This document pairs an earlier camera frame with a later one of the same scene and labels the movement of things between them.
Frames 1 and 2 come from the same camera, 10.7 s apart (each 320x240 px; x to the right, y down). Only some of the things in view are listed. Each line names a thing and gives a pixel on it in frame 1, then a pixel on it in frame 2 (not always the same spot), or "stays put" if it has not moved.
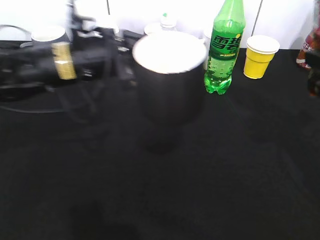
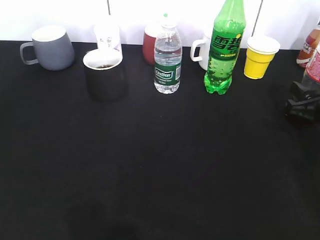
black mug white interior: x=169 y=68 -> x=106 y=75
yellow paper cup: x=260 y=50 stays put
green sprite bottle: x=228 y=31 stays put
